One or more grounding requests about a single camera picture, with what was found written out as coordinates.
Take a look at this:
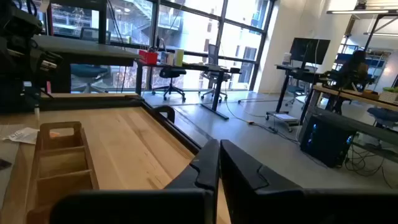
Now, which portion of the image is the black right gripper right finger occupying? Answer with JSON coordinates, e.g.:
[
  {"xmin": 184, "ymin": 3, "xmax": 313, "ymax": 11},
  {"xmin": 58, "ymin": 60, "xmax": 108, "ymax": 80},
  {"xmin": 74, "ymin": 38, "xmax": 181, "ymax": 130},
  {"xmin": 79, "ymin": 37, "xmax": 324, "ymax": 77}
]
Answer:
[{"xmin": 220, "ymin": 139, "xmax": 398, "ymax": 224}]

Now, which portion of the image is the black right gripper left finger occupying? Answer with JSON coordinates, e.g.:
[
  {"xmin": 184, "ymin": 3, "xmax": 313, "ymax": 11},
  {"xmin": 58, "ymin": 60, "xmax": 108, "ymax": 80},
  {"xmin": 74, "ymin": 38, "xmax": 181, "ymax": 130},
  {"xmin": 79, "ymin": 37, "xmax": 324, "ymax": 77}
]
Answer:
[{"xmin": 49, "ymin": 139, "xmax": 221, "ymax": 224}]

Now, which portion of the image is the white orange tea packet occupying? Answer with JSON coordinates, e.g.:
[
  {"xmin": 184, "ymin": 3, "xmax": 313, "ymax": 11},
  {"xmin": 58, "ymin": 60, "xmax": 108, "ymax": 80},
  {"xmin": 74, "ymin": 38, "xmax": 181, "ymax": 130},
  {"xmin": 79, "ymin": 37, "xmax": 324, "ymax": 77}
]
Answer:
[{"xmin": 2, "ymin": 126, "xmax": 60, "ymax": 146}]

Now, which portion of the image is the wooden three-compartment tea box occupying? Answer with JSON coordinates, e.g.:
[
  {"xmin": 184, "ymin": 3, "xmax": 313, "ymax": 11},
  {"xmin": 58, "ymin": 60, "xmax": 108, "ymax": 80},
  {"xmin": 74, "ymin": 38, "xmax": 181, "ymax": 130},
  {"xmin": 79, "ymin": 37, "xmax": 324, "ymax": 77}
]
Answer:
[{"xmin": 26, "ymin": 121, "xmax": 100, "ymax": 224}]

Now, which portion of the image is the blue office chair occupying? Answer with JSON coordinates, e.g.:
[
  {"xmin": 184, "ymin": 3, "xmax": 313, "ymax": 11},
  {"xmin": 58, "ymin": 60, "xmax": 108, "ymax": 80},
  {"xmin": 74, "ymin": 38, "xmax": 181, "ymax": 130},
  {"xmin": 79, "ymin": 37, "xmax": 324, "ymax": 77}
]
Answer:
[{"xmin": 70, "ymin": 63, "xmax": 111, "ymax": 94}]

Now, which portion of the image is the black computer tower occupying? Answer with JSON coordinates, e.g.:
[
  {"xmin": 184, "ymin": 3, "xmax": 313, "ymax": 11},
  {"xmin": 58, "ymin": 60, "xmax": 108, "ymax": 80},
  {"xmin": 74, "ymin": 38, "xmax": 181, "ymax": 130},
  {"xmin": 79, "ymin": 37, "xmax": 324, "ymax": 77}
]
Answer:
[{"xmin": 299, "ymin": 112, "xmax": 358, "ymax": 169}]

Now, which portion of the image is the black monitor stand cart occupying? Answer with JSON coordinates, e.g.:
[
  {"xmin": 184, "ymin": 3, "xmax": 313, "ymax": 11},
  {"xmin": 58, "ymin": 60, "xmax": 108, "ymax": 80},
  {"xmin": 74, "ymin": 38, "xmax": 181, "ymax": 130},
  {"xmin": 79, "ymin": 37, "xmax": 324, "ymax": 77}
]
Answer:
[{"xmin": 265, "ymin": 63, "xmax": 317, "ymax": 133}]

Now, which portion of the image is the red box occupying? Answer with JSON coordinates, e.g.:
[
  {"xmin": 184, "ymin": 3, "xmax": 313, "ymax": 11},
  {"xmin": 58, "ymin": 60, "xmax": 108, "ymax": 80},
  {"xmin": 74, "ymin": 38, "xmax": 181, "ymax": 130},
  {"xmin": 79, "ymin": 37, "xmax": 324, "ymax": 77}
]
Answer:
[{"xmin": 138, "ymin": 49, "xmax": 159, "ymax": 66}]

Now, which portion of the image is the grey office chair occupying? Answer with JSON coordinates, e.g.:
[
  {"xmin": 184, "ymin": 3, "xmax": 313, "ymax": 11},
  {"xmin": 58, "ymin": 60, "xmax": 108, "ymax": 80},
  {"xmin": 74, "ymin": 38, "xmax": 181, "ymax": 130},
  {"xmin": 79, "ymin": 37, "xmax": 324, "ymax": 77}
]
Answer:
[{"xmin": 198, "ymin": 43, "xmax": 233, "ymax": 104}]

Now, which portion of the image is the black office chair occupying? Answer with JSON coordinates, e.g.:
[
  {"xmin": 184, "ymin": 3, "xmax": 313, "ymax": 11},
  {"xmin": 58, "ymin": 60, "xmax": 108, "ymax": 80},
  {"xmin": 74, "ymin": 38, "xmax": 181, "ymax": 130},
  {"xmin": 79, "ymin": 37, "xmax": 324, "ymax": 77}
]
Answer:
[{"xmin": 151, "ymin": 65, "xmax": 188, "ymax": 103}]

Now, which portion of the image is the black standing desk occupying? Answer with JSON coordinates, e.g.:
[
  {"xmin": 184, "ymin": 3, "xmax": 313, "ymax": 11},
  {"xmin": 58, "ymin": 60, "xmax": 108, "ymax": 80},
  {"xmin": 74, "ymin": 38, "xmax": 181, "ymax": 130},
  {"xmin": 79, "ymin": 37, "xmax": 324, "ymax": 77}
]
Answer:
[{"xmin": 135, "ymin": 60, "xmax": 243, "ymax": 121}]

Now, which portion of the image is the wooden top desk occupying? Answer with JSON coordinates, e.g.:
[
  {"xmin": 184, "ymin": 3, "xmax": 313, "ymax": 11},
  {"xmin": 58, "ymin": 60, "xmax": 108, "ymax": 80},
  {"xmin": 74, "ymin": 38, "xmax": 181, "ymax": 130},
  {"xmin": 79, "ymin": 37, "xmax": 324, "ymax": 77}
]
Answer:
[{"xmin": 312, "ymin": 83, "xmax": 398, "ymax": 113}]

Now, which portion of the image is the pale yellow cup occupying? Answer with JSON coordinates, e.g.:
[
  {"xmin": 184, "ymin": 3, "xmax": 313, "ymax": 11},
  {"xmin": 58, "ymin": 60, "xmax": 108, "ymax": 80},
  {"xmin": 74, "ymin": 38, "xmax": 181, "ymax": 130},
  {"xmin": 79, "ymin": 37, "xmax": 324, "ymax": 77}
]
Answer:
[{"xmin": 173, "ymin": 48, "xmax": 185, "ymax": 67}]

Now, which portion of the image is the blue stool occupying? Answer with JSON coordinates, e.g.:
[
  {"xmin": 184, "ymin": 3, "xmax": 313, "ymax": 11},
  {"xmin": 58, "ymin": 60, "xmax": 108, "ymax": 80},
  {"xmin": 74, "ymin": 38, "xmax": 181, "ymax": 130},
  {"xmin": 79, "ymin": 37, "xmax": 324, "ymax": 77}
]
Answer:
[{"xmin": 366, "ymin": 106, "xmax": 398, "ymax": 129}]

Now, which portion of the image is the black monitor on cart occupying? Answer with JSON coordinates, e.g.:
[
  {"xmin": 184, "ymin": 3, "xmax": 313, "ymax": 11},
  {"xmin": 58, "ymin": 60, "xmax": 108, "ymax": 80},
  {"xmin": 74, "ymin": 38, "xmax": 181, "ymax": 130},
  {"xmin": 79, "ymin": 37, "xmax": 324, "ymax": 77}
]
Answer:
[{"xmin": 289, "ymin": 37, "xmax": 331, "ymax": 66}]

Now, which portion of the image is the person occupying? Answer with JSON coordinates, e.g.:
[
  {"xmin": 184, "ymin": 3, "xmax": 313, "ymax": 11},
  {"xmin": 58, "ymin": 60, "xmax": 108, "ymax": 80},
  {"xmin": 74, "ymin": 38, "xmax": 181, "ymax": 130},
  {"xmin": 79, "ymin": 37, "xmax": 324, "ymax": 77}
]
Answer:
[{"xmin": 337, "ymin": 49, "xmax": 371, "ymax": 91}]

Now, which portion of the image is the white basket with greenery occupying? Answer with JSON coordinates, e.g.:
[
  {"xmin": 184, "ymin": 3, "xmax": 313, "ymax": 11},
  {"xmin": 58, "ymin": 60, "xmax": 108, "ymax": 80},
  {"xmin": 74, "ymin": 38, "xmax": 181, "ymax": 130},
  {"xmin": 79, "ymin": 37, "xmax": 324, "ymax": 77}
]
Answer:
[{"xmin": 377, "ymin": 86, "xmax": 398, "ymax": 104}]

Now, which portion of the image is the ceiling light strip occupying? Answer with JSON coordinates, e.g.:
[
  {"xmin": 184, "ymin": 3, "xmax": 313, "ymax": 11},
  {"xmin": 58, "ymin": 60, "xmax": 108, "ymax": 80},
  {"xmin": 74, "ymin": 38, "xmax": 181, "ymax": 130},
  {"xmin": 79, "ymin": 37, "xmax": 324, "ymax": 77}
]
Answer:
[{"xmin": 325, "ymin": 8, "xmax": 398, "ymax": 16}]

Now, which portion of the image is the black aluminium table frame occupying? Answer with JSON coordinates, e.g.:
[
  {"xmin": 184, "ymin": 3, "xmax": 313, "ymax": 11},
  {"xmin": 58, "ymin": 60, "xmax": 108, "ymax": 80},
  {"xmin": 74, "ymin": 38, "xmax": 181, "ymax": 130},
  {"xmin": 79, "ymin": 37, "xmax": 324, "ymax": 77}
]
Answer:
[{"xmin": 39, "ymin": 92, "xmax": 203, "ymax": 155}]

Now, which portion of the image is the floor cable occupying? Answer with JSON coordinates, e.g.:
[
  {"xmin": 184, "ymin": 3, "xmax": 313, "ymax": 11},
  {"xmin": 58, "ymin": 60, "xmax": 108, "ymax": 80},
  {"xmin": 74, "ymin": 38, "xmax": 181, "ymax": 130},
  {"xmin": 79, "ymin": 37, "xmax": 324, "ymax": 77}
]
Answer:
[{"xmin": 223, "ymin": 90, "xmax": 299, "ymax": 138}]

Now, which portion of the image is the black frame handle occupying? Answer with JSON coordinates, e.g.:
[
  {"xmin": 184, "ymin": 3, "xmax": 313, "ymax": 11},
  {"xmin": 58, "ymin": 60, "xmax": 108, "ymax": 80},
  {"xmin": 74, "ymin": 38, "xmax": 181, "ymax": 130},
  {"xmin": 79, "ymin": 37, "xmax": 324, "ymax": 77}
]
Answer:
[{"xmin": 152, "ymin": 105, "xmax": 176, "ymax": 124}]

